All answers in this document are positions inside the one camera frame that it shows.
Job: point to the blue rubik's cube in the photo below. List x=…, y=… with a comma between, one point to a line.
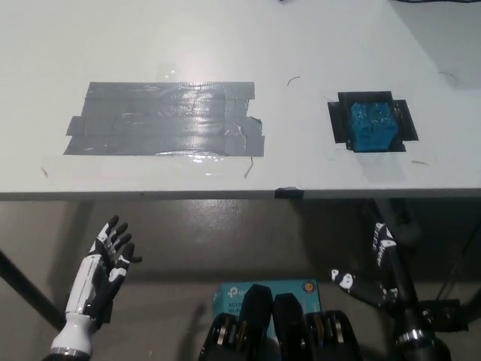
x=372, y=126

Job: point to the black metal table leg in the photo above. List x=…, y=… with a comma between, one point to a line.
x=26, y=289

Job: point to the clear tape strip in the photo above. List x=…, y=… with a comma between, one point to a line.
x=131, y=167

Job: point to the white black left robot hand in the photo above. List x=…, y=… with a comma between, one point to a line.
x=98, y=270

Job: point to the black tape marked square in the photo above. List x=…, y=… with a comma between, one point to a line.
x=338, y=120

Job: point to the teal router cardboard box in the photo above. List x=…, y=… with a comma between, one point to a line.
x=229, y=297

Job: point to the small black tape piece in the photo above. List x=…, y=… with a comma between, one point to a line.
x=289, y=193

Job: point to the grey duct tape patch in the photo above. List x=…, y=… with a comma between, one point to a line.
x=165, y=120

